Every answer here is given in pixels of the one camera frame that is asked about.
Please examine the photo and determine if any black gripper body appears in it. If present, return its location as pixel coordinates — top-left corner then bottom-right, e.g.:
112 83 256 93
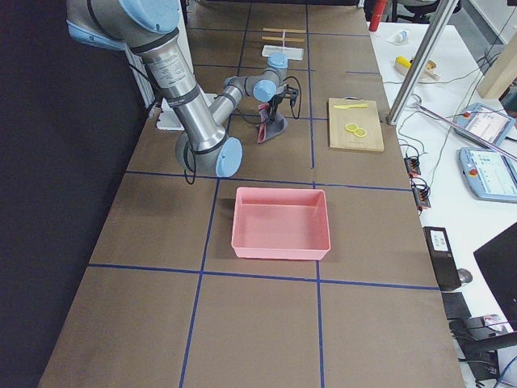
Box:
269 84 300 117

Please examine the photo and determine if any grey wiping cloth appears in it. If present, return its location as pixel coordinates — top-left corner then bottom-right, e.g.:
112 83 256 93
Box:
257 103 288 144

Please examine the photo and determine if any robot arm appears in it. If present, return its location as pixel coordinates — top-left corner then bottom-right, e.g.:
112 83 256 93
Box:
66 0 300 178

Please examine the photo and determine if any white rack tray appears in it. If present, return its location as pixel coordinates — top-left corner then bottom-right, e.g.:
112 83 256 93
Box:
261 44 304 61

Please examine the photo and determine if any wooden rack rod lower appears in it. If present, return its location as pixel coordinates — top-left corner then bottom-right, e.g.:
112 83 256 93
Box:
261 36 305 43

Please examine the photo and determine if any wooden rack rod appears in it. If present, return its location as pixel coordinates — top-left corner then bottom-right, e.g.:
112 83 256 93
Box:
263 27 306 34
261 36 305 43

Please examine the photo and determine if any wooden rack rod upper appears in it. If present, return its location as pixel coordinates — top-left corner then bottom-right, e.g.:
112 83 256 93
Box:
263 27 306 34

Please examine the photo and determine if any lemon slice far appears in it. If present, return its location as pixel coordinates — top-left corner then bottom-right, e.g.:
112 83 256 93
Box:
345 123 358 133

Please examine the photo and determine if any lemon slice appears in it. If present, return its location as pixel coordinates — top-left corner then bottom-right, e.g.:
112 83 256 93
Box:
345 123 358 133
354 128 367 138

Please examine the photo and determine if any yellow plastic knife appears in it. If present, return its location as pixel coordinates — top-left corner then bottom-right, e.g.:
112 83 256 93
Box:
332 103 368 110

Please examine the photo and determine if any wooden cutting board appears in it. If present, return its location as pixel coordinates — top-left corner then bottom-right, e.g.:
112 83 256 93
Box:
328 98 385 153

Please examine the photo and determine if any lemon slice near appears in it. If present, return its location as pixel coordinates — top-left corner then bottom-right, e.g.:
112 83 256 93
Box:
354 128 367 138

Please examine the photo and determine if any red fire extinguisher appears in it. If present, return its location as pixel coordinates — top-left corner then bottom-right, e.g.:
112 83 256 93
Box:
368 0 387 32

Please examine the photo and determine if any white bottle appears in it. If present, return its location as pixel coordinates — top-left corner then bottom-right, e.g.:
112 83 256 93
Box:
388 30 410 45

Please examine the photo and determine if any pink plastic bin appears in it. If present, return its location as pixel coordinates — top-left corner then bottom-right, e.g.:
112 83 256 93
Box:
231 187 331 260

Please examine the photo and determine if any orange connector block far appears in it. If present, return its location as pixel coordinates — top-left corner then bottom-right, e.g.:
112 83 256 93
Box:
404 155 421 177

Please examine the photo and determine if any orange connector block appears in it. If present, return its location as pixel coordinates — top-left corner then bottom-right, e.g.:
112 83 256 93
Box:
410 178 431 210
404 155 421 177

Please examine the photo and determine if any orange connector block near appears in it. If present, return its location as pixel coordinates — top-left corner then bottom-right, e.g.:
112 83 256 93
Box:
410 178 431 210

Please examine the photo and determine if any teach pendant far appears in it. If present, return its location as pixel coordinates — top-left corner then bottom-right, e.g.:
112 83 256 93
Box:
454 103 515 146

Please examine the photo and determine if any teach pendant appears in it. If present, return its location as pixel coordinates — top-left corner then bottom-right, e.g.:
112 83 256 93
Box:
458 147 516 203
454 103 515 146

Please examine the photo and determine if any teach pendant near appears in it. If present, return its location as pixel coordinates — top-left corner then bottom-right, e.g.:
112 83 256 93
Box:
458 147 516 203

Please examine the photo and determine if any black power box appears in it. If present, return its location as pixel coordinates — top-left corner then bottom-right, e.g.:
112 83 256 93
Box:
422 226 461 292

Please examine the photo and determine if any black monitor corner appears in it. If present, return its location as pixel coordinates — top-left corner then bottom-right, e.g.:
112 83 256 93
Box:
473 227 516 330

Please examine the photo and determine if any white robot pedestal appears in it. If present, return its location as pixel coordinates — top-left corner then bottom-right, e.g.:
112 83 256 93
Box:
156 1 216 131

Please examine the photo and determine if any aluminium frame post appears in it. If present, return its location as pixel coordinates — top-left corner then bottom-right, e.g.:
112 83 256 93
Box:
386 0 457 126

